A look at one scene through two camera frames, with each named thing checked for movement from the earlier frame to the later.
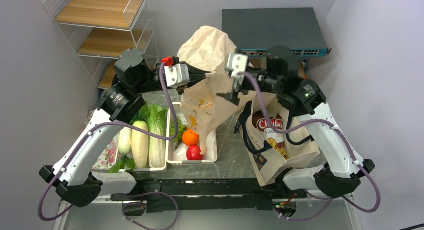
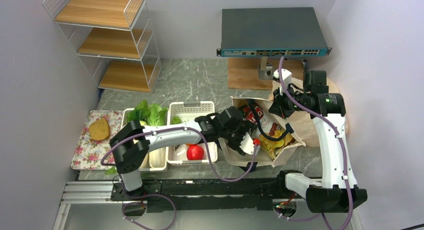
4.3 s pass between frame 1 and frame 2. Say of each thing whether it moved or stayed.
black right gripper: moved
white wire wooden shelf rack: stayed
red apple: stayed
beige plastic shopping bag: moved
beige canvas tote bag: moved
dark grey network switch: stayed
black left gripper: moved
